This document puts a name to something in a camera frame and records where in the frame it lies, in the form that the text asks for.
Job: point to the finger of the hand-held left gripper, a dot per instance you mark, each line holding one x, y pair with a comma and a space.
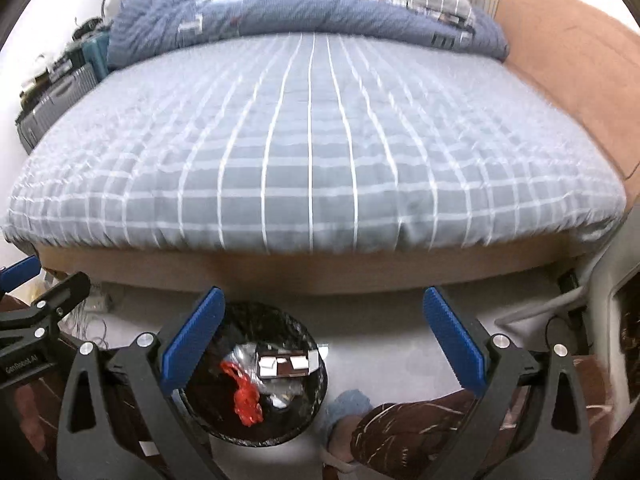
17, 274
65, 295

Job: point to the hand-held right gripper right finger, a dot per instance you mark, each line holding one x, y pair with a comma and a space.
454, 342

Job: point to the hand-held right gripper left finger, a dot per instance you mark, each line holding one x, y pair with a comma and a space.
195, 342

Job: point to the waste bin with black liner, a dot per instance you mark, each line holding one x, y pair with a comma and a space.
290, 425

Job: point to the person's left hand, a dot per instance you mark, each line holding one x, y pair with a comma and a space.
32, 420

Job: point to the yellowish plastic bag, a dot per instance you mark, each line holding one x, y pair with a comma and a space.
37, 292

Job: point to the silver foil wrapper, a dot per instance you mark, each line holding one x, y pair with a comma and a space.
240, 355

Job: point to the red plastic wrapper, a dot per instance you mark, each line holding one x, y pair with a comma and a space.
246, 395

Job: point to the brown box white labels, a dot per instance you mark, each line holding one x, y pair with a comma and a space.
285, 365

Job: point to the person's right leg brown pants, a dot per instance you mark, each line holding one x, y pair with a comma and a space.
415, 430

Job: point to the clear plastic wrapper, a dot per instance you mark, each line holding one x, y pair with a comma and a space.
281, 394

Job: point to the person's right fluffy blue slipper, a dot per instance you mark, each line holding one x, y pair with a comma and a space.
347, 410

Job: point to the grey checked bed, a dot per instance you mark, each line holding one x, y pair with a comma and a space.
300, 272

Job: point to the white desk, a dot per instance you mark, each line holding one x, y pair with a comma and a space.
605, 310

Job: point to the grey suitcase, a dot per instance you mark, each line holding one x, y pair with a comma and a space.
55, 105

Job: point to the grey checked mattress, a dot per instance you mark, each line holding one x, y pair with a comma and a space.
310, 160

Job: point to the blue patchwork duvet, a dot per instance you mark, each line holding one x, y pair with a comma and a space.
280, 10

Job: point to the black wall socket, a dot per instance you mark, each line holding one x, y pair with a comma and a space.
568, 281

